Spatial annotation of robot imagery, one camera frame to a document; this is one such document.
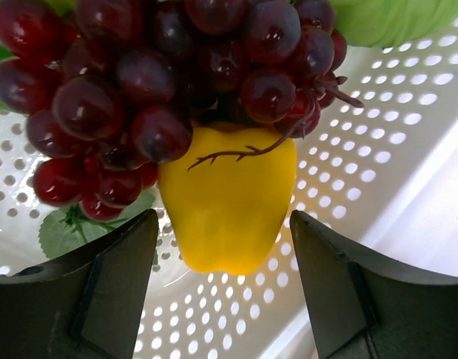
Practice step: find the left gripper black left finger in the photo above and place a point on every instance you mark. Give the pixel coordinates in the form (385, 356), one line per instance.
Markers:
(84, 304)

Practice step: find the dark red grape bunch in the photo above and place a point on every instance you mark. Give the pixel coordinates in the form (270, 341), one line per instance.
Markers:
(109, 88)

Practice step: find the green cabbage toy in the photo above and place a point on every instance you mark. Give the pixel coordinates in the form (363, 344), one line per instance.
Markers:
(384, 24)

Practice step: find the yellow bell pepper toy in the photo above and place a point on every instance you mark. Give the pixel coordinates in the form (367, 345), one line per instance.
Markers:
(226, 212)

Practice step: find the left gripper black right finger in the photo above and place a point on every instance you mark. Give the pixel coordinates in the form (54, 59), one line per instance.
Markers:
(363, 304)

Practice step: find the white perforated plastic basket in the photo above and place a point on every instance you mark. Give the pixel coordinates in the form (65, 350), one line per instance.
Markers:
(385, 175)

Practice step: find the green apple toy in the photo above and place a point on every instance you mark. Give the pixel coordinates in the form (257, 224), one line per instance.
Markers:
(62, 7)

